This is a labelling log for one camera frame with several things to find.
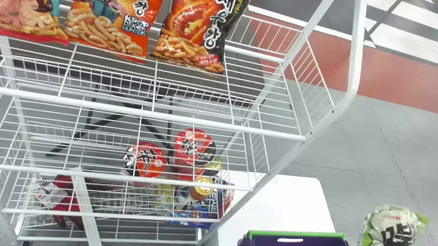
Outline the white slab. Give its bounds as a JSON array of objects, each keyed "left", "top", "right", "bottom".
[{"left": 203, "top": 165, "right": 342, "bottom": 246}]

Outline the blue snack packet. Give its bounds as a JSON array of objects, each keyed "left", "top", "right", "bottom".
[{"left": 167, "top": 173, "right": 236, "bottom": 232}]

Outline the yellow can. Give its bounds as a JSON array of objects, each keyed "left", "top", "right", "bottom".
[{"left": 188, "top": 175, "right": 217, "bottom": 203}]

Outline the red noodle cup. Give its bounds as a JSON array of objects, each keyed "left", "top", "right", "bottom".
[
  {"left": 121, "top": 140, "right": 170, "bottom": 185},
  {"left": 169, "top": 126, "right": 219, "bottom": 182}
]

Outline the black snack packet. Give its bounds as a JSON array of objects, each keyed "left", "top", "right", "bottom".
[{"left": 149, "top": 0, "right": 254, "bottom": 78}]

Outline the dark red snack packet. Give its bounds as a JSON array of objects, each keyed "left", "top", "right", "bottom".
[{"left": 32, "top": 172, "right": 92, "bottom": 231}]

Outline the orange snack packet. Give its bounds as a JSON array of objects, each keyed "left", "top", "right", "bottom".
[{"left": 60, "top": 0, "right": 173, "bottom": 67}]

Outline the white wire rack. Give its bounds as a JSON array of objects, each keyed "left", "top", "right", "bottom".
[{"left": 0, "top": 0, "right": 371, "bottom": 246}]

